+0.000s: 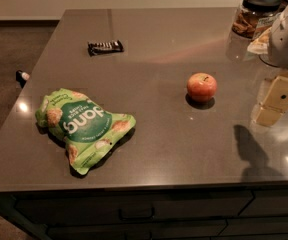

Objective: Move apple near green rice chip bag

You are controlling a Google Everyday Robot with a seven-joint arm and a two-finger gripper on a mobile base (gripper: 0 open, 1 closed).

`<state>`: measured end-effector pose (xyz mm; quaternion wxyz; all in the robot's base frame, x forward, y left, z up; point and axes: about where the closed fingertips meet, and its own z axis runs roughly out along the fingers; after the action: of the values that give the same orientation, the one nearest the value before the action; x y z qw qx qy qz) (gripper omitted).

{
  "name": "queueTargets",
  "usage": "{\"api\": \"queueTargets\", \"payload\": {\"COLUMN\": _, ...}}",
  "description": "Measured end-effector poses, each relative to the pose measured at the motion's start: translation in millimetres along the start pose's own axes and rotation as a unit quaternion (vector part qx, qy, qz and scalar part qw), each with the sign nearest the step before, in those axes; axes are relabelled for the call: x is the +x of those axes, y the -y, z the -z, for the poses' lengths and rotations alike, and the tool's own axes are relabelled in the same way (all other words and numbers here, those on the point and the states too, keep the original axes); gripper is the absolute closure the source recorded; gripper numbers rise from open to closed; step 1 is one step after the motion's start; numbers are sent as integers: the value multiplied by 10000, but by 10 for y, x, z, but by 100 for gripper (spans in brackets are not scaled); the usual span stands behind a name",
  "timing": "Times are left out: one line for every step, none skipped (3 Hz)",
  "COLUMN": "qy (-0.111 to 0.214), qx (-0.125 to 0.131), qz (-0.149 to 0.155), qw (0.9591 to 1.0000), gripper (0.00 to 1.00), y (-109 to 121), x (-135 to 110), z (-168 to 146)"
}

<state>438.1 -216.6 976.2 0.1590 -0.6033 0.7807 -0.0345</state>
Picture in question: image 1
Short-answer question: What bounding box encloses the green rice chip bag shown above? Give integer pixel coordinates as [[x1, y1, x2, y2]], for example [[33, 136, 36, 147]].
[[35, 88, 136, 175]]

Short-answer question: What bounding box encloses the glass jar with black lid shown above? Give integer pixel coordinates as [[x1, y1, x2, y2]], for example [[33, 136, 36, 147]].
[[232, 0, 281, 39]]

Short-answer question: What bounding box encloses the dark drawer cabinet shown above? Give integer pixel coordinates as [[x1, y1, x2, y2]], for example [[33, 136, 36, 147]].
[[3, 187, 288, 240]]

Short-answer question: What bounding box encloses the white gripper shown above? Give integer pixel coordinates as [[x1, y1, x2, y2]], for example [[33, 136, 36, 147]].
[[251, 5, 288, 127]]

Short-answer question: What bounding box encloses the small object on floor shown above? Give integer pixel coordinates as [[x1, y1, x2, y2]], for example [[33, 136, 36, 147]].
[[16, 70, 30, 81]]

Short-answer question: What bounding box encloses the dark chocolate bar wrapper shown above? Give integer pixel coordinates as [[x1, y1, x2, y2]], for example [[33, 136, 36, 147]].
[[88, 40, 124, 56]]

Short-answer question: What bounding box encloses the red apple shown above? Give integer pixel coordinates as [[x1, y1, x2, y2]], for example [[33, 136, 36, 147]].
[[187, 73, 217, 103]]

